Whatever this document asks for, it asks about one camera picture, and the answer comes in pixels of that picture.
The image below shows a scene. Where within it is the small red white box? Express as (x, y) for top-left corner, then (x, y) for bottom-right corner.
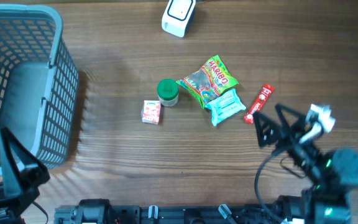
(142, 100), (161, 124)

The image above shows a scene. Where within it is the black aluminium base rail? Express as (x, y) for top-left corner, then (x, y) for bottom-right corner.
(53, 198), (331, 224)

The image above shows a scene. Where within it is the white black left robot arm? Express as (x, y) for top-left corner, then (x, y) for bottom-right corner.
(0, 128), (50, 224)

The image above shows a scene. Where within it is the red Nescafe coffee stick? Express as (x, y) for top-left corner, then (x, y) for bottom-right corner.
(244, 83), (275, 124)

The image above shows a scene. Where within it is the green Haribo candy bag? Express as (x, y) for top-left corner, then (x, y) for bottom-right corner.
(177, 55), (239, 109)

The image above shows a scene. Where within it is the light blue snack packet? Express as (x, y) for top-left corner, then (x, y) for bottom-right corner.
(206, 88), (246, 126)

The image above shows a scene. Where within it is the white barcode scanner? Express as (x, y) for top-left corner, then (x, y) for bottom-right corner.
(162, 0), (196, 38)

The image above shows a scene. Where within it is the grey plastic basket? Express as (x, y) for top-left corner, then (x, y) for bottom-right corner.
(0, 4), (79, 173)

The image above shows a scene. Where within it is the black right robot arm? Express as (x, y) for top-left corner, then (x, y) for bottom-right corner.
(253, 104), (358, 223)

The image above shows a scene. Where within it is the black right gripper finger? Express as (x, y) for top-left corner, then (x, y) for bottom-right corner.
(275, 104), (306, 131)
(253, 112), (282, 147)

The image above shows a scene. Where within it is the green lid jar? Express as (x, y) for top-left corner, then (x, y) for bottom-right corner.
(157, 79), (179, 107)

